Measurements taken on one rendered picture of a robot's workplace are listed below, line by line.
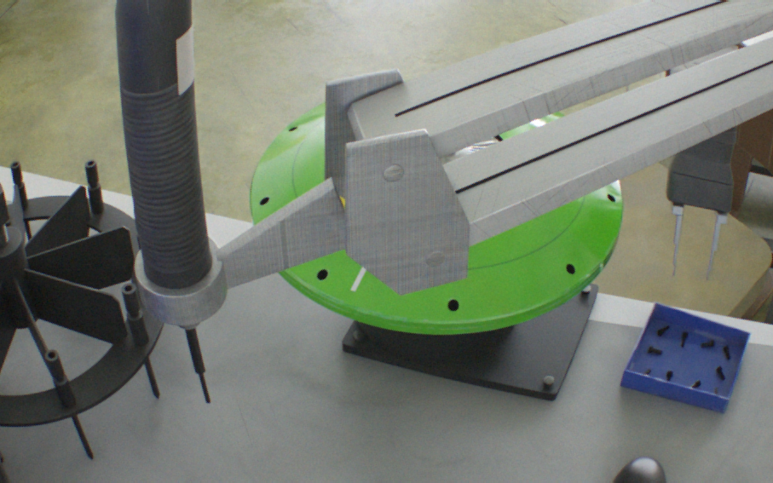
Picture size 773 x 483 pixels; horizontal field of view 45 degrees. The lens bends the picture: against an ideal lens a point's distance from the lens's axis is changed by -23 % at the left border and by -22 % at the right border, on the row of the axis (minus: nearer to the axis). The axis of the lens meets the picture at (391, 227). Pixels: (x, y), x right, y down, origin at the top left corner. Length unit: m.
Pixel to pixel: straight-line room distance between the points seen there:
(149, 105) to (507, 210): 0.18
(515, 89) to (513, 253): 0.37
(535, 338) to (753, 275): 0.66
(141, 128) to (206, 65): 2.70
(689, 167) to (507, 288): 0.22
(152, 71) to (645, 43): 0.23
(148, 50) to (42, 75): 2.95
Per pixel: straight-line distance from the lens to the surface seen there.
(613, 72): 0.52
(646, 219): 1.65
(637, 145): 0.55
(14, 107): 3.28
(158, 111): 0.48
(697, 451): 0.96
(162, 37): 0.46
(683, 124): 0.56
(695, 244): 1.63
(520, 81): 0.52
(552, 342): 1.02
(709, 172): 0.97
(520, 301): 0.85
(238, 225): 1.15
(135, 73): 0.47
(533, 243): 0.88
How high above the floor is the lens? 1.66
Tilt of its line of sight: 40 degrees down
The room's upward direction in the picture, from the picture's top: 1 degrees counter-clockwise
